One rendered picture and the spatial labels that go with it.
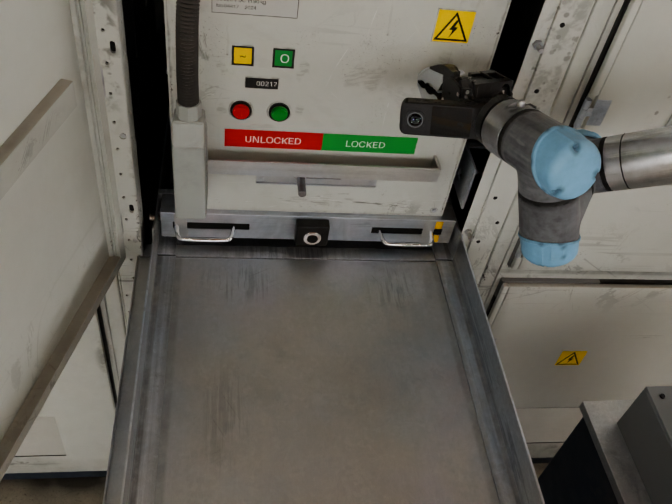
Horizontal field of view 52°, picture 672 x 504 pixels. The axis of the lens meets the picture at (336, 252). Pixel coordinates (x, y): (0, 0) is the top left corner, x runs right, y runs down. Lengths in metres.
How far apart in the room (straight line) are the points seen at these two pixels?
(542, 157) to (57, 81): 0.62
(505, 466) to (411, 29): 0.66
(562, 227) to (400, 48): 0.38
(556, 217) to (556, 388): 0.95
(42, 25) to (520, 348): 1.14
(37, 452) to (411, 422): 1.05
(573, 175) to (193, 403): 0.64
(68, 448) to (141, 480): 0.82
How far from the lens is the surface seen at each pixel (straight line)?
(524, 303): 1.47
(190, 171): 1.06
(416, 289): 1.28
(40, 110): 0.95
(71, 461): 1.90
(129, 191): 1.19
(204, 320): 1.19
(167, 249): 1.29
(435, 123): 0.95
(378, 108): 1.14
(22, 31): 0.92
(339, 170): 1.15
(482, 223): 1.29
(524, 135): 0.86
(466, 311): 1.27
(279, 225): 1.27
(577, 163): 0.83
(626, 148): 0.98
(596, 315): 1.58
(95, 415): 1.70
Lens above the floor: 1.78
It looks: 45 degrees down
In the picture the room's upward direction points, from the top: 10 degrees clockwise
